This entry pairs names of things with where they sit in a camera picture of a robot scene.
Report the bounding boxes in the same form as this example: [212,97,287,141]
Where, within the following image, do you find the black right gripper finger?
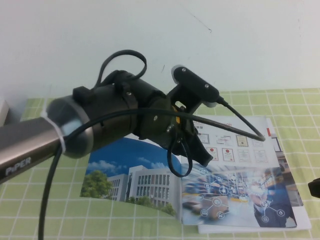
[307,177,320,198]

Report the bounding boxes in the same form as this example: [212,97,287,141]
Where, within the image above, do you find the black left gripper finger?
[172,119,214,168]

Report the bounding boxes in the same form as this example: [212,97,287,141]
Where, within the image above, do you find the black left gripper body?
[136,92,198,151]

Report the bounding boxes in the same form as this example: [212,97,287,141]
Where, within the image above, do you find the glossy company brochure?
[79,114,312,234]

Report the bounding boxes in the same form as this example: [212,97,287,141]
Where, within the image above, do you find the green white checked tablecloth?
[0,88,320,240]

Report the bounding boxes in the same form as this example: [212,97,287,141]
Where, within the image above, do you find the white grey box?
[0,99,11,127]

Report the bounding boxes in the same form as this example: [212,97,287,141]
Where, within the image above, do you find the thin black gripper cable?
[166,134,194,179]

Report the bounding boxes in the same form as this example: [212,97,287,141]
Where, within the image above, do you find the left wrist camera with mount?
[166,64,221,111]

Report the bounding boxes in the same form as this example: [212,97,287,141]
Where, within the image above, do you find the thick black looped cable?
[95,49,148,88]

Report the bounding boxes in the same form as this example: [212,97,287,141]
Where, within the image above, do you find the white cable tie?
[40,111,68,154]

